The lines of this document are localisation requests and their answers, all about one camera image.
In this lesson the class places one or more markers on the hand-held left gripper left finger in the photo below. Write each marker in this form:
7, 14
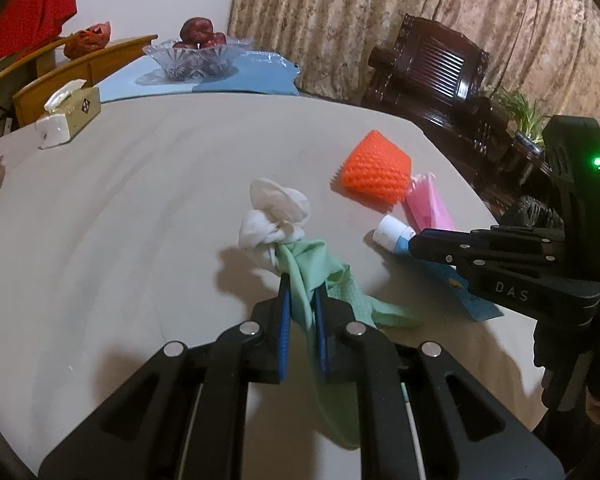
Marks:
283, 325

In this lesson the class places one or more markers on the beige tissue box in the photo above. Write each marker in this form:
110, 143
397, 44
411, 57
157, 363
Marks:
77, 115

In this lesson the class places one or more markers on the beige patterned curtain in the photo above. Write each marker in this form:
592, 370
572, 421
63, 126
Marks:
330, 10

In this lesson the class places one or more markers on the orange foam fruit net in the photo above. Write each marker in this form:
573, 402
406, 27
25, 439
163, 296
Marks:
375, 170

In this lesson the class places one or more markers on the orange plastic bag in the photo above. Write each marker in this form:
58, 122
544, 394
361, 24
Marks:
87, 40

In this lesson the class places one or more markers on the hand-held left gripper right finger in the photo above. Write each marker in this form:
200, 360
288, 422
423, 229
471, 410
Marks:
321, 330

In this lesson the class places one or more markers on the white crumpled cloth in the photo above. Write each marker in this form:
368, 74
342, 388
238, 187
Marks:
275, 210

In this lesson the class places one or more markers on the green rubber glove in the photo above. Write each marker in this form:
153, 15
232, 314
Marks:
305, 280

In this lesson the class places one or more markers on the glass fruit bowl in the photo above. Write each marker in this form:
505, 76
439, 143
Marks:
200, 62

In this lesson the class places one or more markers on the blue scalloped table cover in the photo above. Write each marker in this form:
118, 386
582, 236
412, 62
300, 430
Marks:
250, 75

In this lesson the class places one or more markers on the beige table cover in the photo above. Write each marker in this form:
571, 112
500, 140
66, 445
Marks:
130, 210

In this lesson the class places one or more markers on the potted green plant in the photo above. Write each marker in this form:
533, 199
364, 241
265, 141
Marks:
522, 107

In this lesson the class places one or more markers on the light wooden chair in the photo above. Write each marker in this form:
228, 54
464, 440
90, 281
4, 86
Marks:
95, 60
30, 57

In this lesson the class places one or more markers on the dark red apple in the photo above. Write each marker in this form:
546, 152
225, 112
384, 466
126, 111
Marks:
182, 45
219, 40
196, 30

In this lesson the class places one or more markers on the blue toothpaste tube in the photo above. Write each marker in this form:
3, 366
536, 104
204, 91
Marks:
395, 232

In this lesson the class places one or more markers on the trash bin with black bag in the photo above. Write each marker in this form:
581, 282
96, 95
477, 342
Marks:
530, 212

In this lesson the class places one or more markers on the dark wooden armchair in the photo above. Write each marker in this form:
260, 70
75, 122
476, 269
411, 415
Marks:
430, 75

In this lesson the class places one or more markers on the dark wooden side table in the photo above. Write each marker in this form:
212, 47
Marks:
495, 150

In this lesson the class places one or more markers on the pink plastic bag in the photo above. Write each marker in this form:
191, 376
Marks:
427, 205

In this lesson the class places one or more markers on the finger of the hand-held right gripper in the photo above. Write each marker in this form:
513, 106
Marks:
480, 245
530, 285

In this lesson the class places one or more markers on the red cloth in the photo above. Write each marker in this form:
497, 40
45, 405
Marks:
35, 5

